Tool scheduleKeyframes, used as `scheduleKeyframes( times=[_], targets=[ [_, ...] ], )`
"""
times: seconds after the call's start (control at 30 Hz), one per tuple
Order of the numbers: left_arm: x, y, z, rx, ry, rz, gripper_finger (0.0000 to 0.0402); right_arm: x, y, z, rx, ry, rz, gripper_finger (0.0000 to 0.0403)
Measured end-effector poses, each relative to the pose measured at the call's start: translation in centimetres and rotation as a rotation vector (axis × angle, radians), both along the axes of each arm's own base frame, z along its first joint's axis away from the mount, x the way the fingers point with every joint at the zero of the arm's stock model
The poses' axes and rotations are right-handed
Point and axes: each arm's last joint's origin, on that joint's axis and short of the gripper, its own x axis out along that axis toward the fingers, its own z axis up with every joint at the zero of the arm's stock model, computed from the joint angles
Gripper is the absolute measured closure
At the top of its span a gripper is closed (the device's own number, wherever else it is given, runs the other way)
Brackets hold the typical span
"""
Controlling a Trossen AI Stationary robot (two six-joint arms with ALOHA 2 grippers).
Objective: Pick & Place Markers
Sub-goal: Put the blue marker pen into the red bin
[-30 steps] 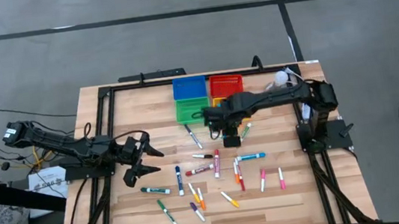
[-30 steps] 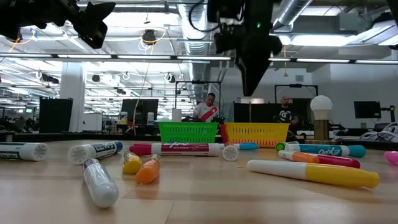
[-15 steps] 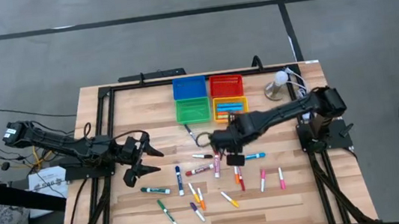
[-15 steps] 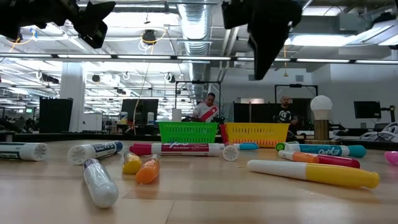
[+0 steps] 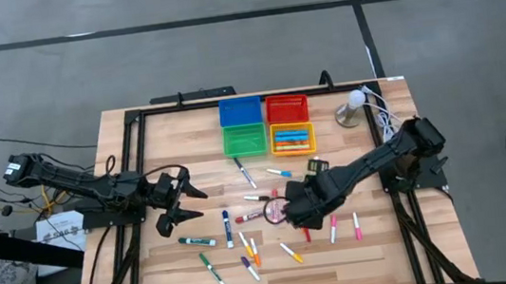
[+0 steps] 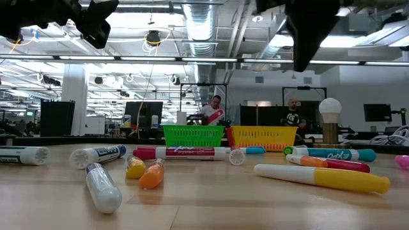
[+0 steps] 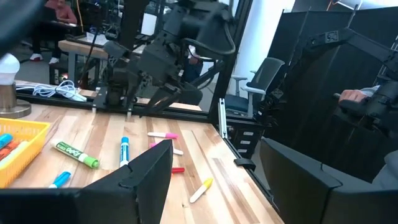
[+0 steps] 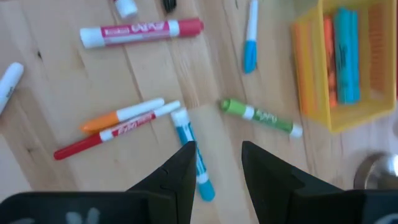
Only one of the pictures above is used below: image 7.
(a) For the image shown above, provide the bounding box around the grey office chair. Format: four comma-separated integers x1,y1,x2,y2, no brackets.
224,56,285,118

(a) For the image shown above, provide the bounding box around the silver aluminium bar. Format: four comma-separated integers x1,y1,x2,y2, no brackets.
217,97,229,139

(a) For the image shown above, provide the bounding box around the black table clamp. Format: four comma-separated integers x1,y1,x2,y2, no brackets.
233,157,257,172

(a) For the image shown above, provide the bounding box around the black out-of-focus cable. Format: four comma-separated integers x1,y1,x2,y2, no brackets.
0,0,44,58

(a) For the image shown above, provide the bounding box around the light blue Expo marker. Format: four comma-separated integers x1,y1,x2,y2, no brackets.
119,136,130,168

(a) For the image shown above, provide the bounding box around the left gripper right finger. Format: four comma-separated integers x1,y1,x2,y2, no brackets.
259,138,343,224

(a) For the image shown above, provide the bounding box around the person's hand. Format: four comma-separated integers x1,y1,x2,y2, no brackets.
338,88,369,105

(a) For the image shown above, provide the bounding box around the yellow plastic mesh basket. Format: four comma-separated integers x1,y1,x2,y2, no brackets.
0,117,52,189

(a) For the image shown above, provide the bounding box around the light green Expo marker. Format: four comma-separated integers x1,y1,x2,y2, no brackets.
50,138,100,170

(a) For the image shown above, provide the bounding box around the wooden background desk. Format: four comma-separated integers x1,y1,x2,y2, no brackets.
57,38,144,91

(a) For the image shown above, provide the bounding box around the yellow-green highlighter pen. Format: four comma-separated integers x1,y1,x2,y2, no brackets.
0,141,31,167

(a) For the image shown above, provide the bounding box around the black drawer cabinet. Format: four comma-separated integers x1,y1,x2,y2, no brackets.
226,121,266,157

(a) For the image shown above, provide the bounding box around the white bulb brass lamp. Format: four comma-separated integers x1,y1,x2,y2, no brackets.
0,52,32,120

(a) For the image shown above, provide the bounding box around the white coiled power cable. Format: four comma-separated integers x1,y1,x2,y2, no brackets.
15,80,88,103

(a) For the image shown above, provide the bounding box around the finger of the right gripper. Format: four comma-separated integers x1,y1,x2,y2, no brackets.
176,89,205,106
144,85,182,117

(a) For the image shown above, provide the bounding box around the black partition panel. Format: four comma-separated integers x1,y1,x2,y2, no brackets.
267,6,398,184

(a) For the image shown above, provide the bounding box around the thin pink white marker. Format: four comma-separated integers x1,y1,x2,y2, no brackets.
147,131,180,140
149,142,185,156

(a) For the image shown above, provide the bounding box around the thin yellow white marker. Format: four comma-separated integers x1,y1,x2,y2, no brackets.
189,177,215,204

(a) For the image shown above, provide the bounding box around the light blue highlighter pen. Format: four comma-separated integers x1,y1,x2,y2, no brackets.
0,133,14,150

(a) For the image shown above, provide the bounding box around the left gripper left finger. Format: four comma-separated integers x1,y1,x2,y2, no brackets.
81,139,174,224

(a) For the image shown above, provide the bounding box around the thin light-blue-capped white marker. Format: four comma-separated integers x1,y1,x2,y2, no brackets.
49,170,72,189

